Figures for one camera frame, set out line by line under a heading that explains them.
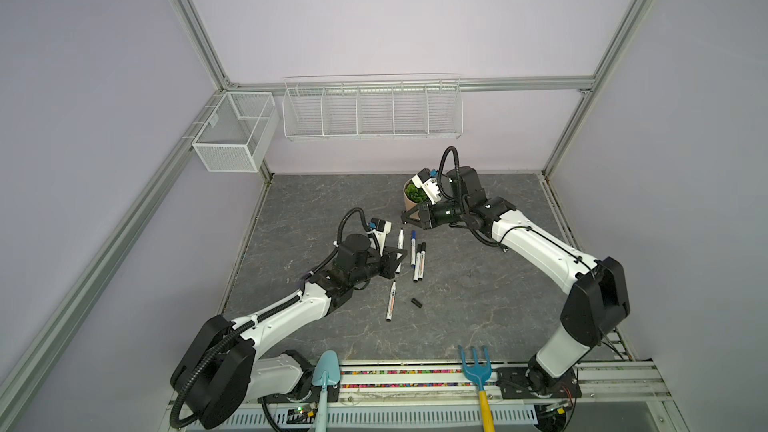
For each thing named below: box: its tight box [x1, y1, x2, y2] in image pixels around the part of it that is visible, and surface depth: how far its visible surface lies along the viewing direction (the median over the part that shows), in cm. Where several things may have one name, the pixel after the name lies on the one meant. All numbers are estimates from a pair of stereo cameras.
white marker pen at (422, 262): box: [418, 242, 426, 281], surface depth 97 cm
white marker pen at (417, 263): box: [413, 244, 422, 283], surface depth 96 cm
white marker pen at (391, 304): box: [386, 280, 396, 321], surface depth 88 cm
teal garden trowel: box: [311, 350, 341, 432], surface depth 75 cm
